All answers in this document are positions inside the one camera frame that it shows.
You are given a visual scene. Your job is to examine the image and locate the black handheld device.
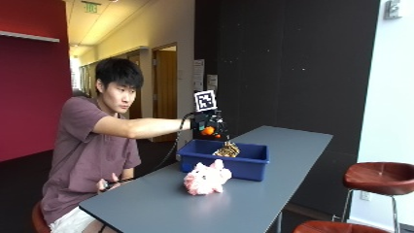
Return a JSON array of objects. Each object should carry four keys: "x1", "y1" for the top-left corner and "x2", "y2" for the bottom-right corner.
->
[{"x1": 103, "y1": 177, "x2": 136, "y2": 190}]

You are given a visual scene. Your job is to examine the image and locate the striped tiger soft toy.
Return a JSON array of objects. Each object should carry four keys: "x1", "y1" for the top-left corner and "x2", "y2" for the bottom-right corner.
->
[{"x1": 212, "y1": 140, "x2": 242, "y2": 158}]

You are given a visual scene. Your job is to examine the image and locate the white marker cube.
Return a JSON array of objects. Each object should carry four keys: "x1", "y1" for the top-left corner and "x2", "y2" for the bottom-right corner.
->
[{"x1": 193, "y1": 89, "x2": 218, "y2": 113}]

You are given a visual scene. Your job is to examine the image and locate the the person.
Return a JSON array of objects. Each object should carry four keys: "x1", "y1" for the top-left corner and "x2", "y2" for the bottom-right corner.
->
[{"x1": 40, "y1": 57, "x2": 193, "y2": 233}]

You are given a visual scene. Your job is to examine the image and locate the white paper notice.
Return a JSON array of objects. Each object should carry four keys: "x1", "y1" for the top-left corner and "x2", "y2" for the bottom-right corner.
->
[
  {"x1": 193, "y1": 58, "x2": 207, "y2": 92},
  {"x1": 207, "y1": 74, "x2": 218, "y2": 95}
]

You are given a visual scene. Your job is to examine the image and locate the blue plastic bin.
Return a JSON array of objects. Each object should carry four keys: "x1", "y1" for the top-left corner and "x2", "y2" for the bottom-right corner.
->
[{"x1": 176, "y1": 139, "x2": 270, "y2": 183}]

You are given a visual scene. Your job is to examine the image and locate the wooden door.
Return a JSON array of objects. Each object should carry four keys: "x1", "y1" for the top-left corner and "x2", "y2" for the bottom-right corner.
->
[
  {"x1": 127, "y1": 52, "x2": 144, "y2": 120},
  {"x1": 152, "y1": 45, "x2": 179, "y2": 144}
]

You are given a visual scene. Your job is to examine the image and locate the pink pig soft toy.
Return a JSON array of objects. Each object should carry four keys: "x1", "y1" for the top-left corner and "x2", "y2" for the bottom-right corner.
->
[{"x1": 183, "y1": 158, "x2": 233, "y2": 196}]

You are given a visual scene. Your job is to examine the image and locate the brown stool with metal legs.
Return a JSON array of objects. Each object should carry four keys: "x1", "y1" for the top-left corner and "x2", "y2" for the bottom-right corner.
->
[
  {"x1": 293, "y1": 220, "x2": 392, "y2": 233},
  {"x1": 332, "y1": 161, "x2": 414, "y2": 233},
  {"x1": 31, "y1": 201, "x2": 52, "y2": 233}
]

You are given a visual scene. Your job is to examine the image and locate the metal table leg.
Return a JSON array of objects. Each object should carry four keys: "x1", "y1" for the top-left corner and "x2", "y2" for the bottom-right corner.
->
[{"x1": 276, "y1": 212, "x2": 285, "y2": 233}]

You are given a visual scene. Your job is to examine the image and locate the green exit sign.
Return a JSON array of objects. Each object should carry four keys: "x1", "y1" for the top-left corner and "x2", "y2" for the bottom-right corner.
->
[{"x1": 81, "y1": 1, "x2": 103, "y2": 15}]

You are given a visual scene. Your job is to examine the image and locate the black glove cable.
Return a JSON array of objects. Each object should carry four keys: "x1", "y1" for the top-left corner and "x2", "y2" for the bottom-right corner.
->
[{"x1": 144, "y1": 112, "x2": 197, "y2": 174}]

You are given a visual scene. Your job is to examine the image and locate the white wall shelf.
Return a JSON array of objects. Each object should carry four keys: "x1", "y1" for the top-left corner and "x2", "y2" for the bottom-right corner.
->
[{"x1": 0, "y1": 30, "x2": 61, "y2": 44}]

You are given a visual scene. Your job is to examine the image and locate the grey wall device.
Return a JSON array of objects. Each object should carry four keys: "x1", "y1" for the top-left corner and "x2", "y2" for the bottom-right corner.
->
[{"x1": 384, "y1": 0, "x2": 404, "y2": 20}]

